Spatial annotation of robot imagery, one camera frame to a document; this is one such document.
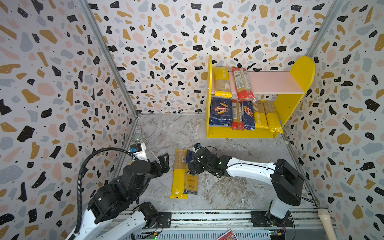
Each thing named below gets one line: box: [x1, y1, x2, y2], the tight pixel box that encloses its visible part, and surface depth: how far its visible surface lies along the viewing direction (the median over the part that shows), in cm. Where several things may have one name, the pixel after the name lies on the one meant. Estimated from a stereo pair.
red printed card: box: [216, 229, 239, 240], surface depth 70 cm
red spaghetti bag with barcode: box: [231, 67, 257, 102], surface depth 77 cm
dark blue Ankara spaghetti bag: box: [184, 149, 199, 195], surface depth 85 cm
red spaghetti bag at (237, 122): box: [231, 99, 244, 131], surface depth 99 cm
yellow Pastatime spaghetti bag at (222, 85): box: [213, 66, 233, 98], surface depth 78 cm
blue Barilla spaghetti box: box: [242, 100, 255, 131], surface depth 99 cm
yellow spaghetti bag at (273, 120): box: [262, 100, 284, 134], surface depth 99 cm
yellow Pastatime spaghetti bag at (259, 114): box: [253, 100, 269, 129], surface depth 102 cm
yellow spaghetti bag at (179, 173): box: [170, 149, 188, 200], surface depth 87 cm
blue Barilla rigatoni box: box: [209, 97, 233, 127], surface depth 97 cm
